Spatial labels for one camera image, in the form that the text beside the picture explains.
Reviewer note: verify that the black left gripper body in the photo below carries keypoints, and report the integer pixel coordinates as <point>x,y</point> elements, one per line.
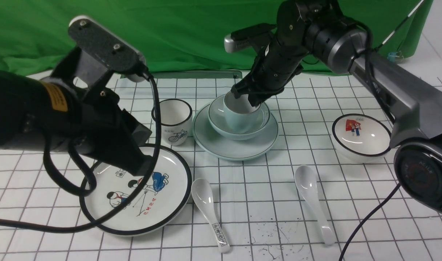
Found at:
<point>103,131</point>

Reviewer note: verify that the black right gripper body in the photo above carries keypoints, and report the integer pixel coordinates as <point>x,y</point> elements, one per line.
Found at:
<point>273,68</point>

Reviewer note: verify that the pale blue cup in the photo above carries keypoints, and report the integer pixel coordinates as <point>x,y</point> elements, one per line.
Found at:
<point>240,115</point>

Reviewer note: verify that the pale blue bowl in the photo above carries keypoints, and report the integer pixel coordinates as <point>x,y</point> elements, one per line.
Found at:
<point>218,119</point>

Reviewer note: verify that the plain white spoon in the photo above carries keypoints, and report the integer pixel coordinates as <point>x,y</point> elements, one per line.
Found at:
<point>306,183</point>

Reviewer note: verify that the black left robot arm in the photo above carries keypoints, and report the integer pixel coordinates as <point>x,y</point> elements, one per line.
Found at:
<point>30,108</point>

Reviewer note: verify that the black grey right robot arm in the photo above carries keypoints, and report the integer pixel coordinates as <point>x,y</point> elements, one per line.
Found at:
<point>344,45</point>

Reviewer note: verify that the white cup with bicycle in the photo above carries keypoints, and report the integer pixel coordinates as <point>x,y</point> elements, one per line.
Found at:
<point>176,121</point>

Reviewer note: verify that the pale blue plate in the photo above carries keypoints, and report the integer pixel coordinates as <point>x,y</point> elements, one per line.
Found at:
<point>221,147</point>

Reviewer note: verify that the white plate with cartoon children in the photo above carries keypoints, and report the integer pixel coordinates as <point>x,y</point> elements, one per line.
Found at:
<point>162,198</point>

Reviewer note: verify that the white spoon with label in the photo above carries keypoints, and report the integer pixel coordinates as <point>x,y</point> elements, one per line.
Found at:
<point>203,197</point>

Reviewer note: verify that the white bowl with black rim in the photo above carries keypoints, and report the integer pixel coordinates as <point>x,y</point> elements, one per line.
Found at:
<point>360,138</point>

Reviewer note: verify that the blue binder clip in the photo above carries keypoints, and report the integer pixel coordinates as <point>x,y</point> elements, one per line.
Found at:
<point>396,57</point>

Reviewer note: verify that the green backdrop cloth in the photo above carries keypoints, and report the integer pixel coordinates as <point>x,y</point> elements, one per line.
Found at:
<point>173,35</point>

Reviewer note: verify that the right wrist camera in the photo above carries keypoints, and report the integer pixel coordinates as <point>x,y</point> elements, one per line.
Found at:
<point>256,36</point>

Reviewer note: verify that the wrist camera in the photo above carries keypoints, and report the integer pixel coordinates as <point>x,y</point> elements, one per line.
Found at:
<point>98,54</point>
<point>256,36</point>

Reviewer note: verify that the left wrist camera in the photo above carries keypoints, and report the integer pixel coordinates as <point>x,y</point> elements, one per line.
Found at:
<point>98,54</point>

